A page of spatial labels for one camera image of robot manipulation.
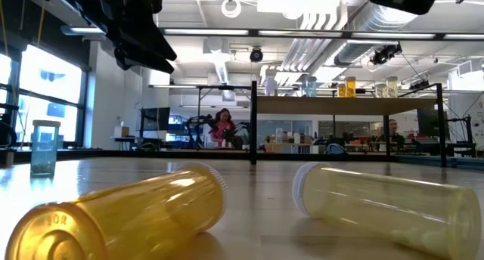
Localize blue round object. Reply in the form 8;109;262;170
324;141;347;156

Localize dark background monitor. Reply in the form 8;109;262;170
417;108;451;141

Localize person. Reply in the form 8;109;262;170
381;119;406;151
209;107;243;150

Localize black ceiling track light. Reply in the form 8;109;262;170
369;43;403;67

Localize white coiled cable ring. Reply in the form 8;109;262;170
221;0;243;19

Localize large window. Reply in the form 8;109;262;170
0;44;90;147

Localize long ceiling light bar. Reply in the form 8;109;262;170
60;24;107;37
257;29;343;37
162;28;250;37
442;32;484;41
351;32;436;40

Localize blue medicine bottle clear cap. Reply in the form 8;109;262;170
29;119;61;177

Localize black table edge rail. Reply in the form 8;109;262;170
0;148;402;166

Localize black computer monitor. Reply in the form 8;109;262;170
139;107;171;132

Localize blue metal rail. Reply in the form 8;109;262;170
395;153;484;172

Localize yellow cable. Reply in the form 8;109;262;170
36;0;45;48

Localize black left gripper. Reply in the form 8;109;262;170
86;0;178;75

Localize wooden shelf with black legs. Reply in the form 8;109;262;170
249;80;448;169

